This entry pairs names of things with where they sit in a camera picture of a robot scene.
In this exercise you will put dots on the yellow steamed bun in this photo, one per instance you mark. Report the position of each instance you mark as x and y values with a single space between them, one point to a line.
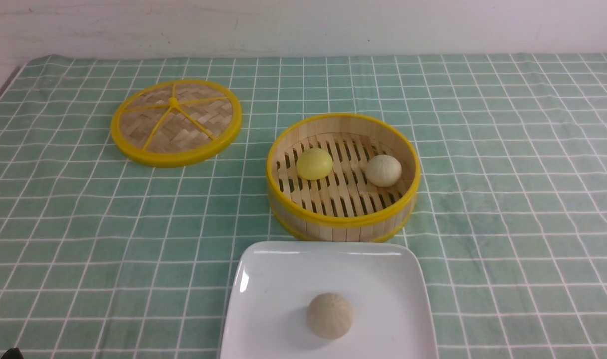
314 164

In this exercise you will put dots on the white steamed bun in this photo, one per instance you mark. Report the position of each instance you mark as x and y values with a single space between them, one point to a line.
383 171

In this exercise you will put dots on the white square plate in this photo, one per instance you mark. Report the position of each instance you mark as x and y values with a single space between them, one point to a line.
277 280

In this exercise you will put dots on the beige steamed bun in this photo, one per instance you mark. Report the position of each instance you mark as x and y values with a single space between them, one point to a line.
330 316

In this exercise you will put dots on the yellow bamboo steamer basket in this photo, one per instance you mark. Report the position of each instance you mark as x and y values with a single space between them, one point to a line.
344 206

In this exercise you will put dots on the yellow bamboo steamer lid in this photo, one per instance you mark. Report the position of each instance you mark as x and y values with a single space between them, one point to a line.
177 123

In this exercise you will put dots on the green checkered tablecloth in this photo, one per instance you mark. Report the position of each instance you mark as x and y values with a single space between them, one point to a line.
101 257

